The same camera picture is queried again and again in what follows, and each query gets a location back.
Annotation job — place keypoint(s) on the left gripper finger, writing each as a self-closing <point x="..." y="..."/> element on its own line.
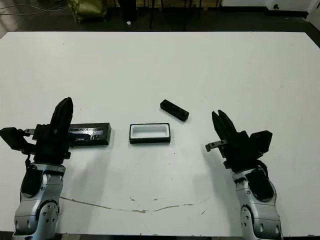
<point x="68" y="115"/>
<point x="57" y="120"/>

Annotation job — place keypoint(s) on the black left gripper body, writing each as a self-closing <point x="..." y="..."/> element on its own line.
<point x="52" y="150"/>

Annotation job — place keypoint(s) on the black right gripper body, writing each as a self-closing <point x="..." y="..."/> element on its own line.
<point x="240" y="152"/>

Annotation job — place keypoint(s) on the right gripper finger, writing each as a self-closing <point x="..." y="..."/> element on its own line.
<point x="220" y="127"/>
<point x="228" y="127"/>

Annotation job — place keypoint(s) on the black glossy box lid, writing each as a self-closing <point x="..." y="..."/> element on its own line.
<point x="100" y="136"/>

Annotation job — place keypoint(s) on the black bar-shaped camera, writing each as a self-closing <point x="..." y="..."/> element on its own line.
<point x="173" y="110"/>

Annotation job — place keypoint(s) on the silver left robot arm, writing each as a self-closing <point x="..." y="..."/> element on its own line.
<point x="50" y="207"/>

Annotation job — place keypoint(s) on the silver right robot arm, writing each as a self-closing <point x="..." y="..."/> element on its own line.
<point x="262" y="220"/>

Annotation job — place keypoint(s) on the black box base white lining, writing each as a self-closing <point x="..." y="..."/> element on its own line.
<point x="150" y="131"/>

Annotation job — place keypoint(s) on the yellow-green plastic bag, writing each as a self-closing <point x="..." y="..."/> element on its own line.
<point x="86" y="10"/>

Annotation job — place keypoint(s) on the black upright stand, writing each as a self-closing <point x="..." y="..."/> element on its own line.
<point x="128" y="10"/>

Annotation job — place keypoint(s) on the black round knob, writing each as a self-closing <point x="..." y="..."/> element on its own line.
<point x="276" y="6"/>

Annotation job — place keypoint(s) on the white cabinet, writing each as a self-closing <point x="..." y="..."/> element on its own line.
<point x="295" y="4"/>

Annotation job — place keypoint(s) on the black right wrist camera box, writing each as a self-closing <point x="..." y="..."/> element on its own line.
<point x="261" y="141"/>

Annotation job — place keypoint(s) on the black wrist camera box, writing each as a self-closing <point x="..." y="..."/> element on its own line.
<point x="11" y="138"/>
<point x="261" y="141"/>

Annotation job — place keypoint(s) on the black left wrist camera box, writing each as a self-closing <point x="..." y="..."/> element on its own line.
<point x="11" y="138"/>

